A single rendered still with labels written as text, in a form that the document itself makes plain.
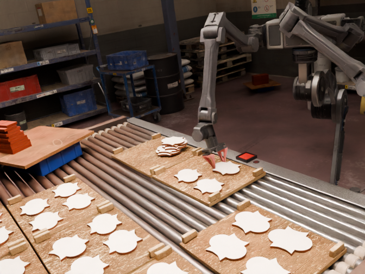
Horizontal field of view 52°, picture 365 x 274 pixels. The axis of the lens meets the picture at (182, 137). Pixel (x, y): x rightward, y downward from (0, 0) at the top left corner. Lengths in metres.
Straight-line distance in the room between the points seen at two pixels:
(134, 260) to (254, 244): 0.40
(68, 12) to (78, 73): 0.93
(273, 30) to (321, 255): 1.34
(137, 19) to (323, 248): 6.55
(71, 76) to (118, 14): 1.67
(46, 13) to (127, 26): 1.79
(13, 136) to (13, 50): 3.87
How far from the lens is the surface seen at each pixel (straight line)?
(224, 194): 1.59
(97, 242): 1.45
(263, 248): 1.29
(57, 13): 6.15
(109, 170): 2.03
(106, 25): 7.16
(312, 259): 1.26
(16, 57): 6.06
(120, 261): 1.33
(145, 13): 7.56
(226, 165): 1.80
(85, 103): 6.37
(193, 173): 1.77
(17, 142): 2.26
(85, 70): 6.33
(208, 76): 1.74
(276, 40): 2.22
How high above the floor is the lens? 1.73
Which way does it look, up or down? 21 degrees down
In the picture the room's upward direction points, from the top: 8 degrees counter-clockwise
